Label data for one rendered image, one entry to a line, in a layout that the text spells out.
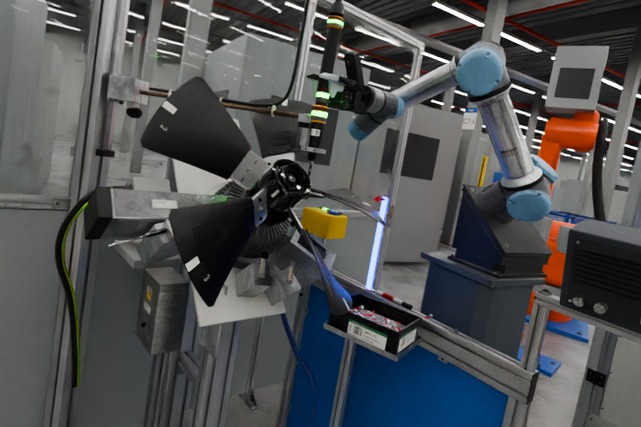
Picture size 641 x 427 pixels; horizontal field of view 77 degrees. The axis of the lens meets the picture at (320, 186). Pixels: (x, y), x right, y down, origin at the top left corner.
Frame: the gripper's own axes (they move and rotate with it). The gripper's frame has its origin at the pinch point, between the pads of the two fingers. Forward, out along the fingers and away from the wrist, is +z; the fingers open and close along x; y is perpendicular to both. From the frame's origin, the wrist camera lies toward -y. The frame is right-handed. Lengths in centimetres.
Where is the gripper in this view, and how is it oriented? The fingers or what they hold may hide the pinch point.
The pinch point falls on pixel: (317, 74)
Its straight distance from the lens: 113.2
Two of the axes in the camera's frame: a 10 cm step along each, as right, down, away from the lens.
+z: -7.5, -0.7, -6.6
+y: -1.7, 9.8, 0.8
